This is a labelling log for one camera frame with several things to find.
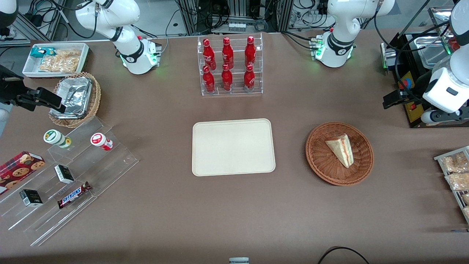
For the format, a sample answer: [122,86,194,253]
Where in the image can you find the clear chips bag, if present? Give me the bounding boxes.
[54,49,81,60]
[38,55,80,73]

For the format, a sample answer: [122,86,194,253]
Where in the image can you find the green lid cup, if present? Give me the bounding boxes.
[43,129,72,149]

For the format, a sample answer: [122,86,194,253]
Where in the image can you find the red cola bottle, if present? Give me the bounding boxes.
[203,38,217,71]
[221,63,233,92]
[243,64,255,92]
[244,36,256,67]
[202,65,216,93]
[222,37,235,69]

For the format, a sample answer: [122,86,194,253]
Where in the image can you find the grey wire snack rack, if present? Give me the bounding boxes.
[434,146,469,225]

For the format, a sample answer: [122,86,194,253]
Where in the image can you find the steel warmer pan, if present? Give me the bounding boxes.
[413,35,454,70]

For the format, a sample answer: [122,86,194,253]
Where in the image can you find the red cookie box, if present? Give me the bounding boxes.
[0,151,46,196]

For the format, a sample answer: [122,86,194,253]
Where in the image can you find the triangular sandwich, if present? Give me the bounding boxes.
[325,134,354,169]

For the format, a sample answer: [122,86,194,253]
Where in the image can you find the black floor cable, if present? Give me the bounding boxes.
[317,246,370,264]

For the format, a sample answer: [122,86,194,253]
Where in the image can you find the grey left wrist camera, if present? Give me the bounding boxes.
[420,109,469,124]

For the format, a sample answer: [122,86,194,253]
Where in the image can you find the light wicker basket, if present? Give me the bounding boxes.
[49,72,101,128]

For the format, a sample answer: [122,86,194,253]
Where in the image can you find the aluminium foil tray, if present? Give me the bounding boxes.
[50,76,93,119]

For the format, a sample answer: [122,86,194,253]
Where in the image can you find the small black box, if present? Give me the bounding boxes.
[54,165,75,184]
[19,189,44,207]

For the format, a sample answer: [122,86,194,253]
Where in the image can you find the clear acrylic stepped shelf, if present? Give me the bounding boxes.
[0,117,140,247]

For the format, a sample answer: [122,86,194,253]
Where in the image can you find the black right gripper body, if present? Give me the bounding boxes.
[0,65,27,106]

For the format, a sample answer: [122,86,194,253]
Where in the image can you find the aluminium frame rack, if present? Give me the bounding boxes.
[176,0,295,36]

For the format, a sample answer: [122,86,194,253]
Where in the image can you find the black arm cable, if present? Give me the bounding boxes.
[374,0,452,107]

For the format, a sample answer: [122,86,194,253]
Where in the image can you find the cream rectangular serving tray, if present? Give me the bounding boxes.
[192,118,276,177]

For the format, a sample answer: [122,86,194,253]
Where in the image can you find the round brown wicker basket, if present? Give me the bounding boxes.
[305,121,374,186]

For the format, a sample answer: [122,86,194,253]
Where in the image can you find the clear fried snack bag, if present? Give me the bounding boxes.
[445,172,469,191]
[441,152,469,173]

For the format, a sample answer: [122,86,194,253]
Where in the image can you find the teal snack bag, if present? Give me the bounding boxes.
[30,47,58,59]

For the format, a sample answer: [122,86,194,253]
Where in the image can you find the snickers chocolate bar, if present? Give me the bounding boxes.
[57,181,92,209]

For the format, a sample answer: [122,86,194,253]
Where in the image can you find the clear acrylic bottle rack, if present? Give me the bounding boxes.
[197,32,263,96]

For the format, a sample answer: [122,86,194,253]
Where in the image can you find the red lid cup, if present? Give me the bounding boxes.
[90,132,114,151]

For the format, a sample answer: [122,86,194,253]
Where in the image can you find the black food warmer cabinet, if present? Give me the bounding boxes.
[380,5,469,129]

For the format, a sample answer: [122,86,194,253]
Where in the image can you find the white plastic bin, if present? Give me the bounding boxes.
[22,43,91,79]

